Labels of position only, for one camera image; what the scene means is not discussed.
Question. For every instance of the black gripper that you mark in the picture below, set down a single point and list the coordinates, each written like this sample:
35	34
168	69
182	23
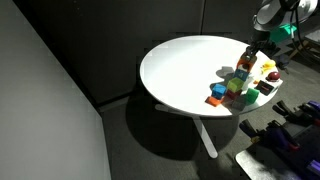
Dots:
265	45

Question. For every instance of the orange block with six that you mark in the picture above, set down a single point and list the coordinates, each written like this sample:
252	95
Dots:
248	61

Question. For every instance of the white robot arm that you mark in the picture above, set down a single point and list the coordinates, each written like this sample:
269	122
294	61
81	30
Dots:
276	11

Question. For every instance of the lime green block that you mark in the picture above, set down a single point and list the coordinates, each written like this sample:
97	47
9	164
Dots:
235	84

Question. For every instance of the blue block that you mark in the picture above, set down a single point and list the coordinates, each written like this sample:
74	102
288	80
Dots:
219	91

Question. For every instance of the gray block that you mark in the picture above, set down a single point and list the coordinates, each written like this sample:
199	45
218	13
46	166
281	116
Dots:
238	105

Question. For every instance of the orange red block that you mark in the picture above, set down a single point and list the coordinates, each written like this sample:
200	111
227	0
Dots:
213	101

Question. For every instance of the yellow banana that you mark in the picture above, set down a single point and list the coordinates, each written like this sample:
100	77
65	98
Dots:
265	69

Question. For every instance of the black purple spring clamp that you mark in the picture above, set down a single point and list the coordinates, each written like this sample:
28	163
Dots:
273	136
290	111

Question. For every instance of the white table base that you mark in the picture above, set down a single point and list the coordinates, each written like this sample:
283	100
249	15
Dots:
205	136

